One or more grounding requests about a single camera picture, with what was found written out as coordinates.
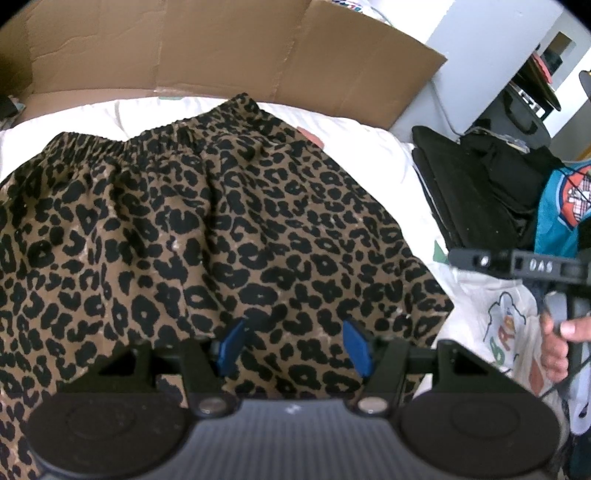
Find small dark cloth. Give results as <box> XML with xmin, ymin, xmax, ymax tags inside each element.
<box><xmin>0</xmin><ymin>95</ymin><xmax>21</xmax><ymax>123</ymax></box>

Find cream bear print bed sheet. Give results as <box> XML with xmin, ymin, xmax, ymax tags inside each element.
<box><xmin>0</xmin><ymin>88</ymin><xmax>578</xmax><ymax>437</ymax></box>

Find black bag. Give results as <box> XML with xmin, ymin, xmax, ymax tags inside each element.
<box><xmin>475</xmin><ymin>85</ymin><xmax>552</xmax><ymax>139</ymax></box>

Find teal cartoon print cloth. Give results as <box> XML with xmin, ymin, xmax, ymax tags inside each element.
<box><xmin>533</xmin><ymin>159</ymin><xmax>591</xmax><ymax>259</ymax></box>

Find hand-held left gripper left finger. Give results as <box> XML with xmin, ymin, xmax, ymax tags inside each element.
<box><xmin>95</xmin><ymin>318</ymin><xmax>247</xmax><ymax>418</ymax></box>

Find person's right hand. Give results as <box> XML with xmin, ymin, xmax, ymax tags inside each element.
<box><xmin>540</xmin><ymin>311</ymin><xmax>591</xmax><ymax>384</ymax></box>

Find black object with red patch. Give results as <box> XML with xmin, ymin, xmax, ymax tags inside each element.
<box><xmin>508</xmin><ymin>41</ymin><xmax>561</xmax><ymax>112</ymax></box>

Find leopard print skirt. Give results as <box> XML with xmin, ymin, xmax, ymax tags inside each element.
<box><xmin>0</xmin><ymin>92</ymin><xmax>455</xmax><ymax>480</ymax></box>

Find flattened cardboard sheet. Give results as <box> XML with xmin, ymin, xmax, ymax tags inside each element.
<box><xmin>0</xmin><ymin>0</ymin><xmax>448</xmax><ymax>130</ymax></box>

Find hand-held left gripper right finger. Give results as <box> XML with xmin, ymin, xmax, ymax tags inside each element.
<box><xmin>342</xmin><ymin>318</ymin><xmax>497</xmax><ymax>416</ymax></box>

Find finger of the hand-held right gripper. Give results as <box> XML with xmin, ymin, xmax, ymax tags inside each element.
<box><xmin>449</xmin><ymin>248</ymin><xmax>513</xmax><ymax>279</ymax></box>

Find black cloth pile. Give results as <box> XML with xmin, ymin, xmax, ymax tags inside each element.
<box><xmin>462</xmin><ymin>131</ymin><xmax>566</xmax><ymax>252</ymax></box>

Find black folded clothes stack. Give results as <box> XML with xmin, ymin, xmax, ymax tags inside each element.
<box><xmin>412</xmin><ymin>126</ymin><xmax>522</xmax><ymax>252</ymax></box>

